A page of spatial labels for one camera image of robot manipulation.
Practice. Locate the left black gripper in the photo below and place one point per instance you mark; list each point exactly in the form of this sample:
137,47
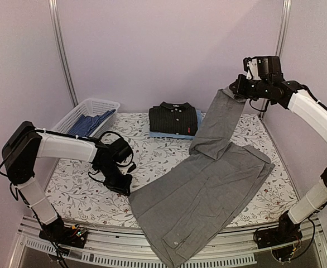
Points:
121,188

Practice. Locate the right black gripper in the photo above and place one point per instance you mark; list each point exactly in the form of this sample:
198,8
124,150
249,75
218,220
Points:
239,89

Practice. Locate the grey long sleeve shirt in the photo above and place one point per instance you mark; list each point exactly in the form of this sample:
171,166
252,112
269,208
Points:
183,210

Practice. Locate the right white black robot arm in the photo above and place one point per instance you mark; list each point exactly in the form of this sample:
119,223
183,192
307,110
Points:
264,79

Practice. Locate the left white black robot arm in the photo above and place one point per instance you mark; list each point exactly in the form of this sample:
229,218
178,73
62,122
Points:
28,143

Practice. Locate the floral patterned tablecloth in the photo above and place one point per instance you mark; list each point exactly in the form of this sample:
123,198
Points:
79,198

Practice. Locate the folded light blue shirt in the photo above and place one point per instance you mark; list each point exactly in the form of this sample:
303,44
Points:
177,135

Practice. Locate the blue checked shirt in basket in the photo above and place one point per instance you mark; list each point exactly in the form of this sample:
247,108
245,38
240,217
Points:
86,125

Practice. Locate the folded black striped shirt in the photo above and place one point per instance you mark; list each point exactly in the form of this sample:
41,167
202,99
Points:
177,119

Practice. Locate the white plastic laundry basket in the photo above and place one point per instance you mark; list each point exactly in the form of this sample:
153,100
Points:
89,107

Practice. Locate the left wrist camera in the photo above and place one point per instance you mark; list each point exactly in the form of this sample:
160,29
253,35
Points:
128,167

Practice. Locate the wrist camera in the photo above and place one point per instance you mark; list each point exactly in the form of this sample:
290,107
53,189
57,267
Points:
128,167
250,66

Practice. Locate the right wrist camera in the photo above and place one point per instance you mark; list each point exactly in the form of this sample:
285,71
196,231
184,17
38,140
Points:
250,66

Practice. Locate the aluminium front rail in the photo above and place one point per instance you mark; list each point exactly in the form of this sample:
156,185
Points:
110,246

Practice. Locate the right aluminium frame post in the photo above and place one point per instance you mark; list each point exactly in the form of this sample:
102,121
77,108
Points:
285,17

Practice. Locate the aluminium frame post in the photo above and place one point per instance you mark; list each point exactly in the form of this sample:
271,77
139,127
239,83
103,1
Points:
285,17
56,26

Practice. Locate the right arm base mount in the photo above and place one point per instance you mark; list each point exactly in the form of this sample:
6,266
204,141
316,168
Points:
285,232

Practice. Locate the left aluminium frame post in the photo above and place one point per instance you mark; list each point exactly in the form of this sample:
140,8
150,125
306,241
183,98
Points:
56,26

